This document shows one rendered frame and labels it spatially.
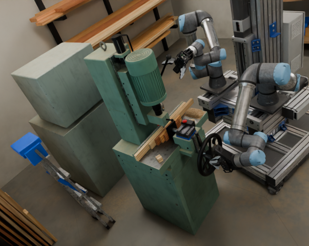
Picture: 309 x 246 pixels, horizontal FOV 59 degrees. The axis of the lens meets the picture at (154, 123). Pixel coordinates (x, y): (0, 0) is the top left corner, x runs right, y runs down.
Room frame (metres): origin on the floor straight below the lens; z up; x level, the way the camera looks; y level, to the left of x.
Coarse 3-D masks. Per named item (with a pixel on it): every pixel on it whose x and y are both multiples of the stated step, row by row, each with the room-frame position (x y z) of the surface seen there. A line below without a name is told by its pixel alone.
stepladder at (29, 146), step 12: (12, 144) 1.64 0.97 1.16; (24, 144) 1.58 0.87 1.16; (36, 144) 1.58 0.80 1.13; (24, 156) 1.64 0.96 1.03; (36, 156) 1.54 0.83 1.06; (48, 156) 1.60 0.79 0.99; (48, 168) 1.55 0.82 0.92; (60, 168) 1.73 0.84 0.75; (60, 180) 1.56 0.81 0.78; (72, 192) 1.57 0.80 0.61; (84, 192) 1.61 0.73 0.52; (84, 204) 1.58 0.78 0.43; (96, 204) 1.62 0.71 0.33; (96, 216) 1.58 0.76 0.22; (108, 216) 1.62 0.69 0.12; (108, 228) 1.58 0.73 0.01
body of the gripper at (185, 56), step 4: (188, 48) 1.60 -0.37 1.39; (180, 52) 1.57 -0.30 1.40; (184, 52) 1.57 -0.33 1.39; (188, 52) 1.59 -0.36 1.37; (192, 52) 1.59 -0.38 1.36; (180, 56) 1.55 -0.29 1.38; (184, 56) 1.56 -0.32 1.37; (188, 56) 1.55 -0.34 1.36; (192, 56) 1.59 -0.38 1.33; (176, 60) 1.57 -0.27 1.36; (180, 60) 1.55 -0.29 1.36; (184, 60) 1.52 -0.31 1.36; (188, 60) 1.55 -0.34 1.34; (176, 64) 1.57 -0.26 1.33; (180, 64) 1.55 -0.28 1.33; (184, 64) 1.53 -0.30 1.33
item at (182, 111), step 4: (192, 100) 1.72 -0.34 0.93; (188, 104) 1.68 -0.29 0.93; (184, 108) 1.65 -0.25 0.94; (180, 112) 1.61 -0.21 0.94; (184, 112) 1.64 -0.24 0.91; (176, 116) 1.58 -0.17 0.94; (156, 136) 1.45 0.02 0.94; (152, 140) 1.42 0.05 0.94; (148, 144) 1.39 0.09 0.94; (152, 144) 1.39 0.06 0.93; (152, 148) 1.38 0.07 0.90
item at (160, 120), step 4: (152, 112) 1.54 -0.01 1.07; (164, 112) 1.49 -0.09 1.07; (148, 116) 1.53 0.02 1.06; (152, 116) 1.50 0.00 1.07; (156, 116) 1.48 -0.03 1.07; (160, 116) 1.47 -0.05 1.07; (164, 116) 1.45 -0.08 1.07; (168, 116) 1.48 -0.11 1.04; (152, 120) 1.51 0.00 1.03; (156, 120) 1.48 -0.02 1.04; (160, 120) 1.45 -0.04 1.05; (164, 120) 1.45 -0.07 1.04; (160, 124) 1.46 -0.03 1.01; (164, 124) 1.44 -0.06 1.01
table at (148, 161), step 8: (200, 120) 1.50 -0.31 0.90; (160, 144) 1.40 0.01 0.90; (168, 144) 1.37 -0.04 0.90; (176, 144) 1.34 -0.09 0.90; (152, 152) 1.35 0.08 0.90; (160, 152) 1.32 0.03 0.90; (168, 152) 1.30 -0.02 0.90; (176, 152) 1.30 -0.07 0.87; (184, 152) 1.28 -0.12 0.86; (192, 152) 1.25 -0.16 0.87; (144, 160) 1.30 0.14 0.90; (152, 160) 1.28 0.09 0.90; (168, 160) 1.24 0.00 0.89; (144, 168) 1.29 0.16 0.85; (152, 168) 1.23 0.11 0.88; (160, 168) 1.19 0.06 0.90
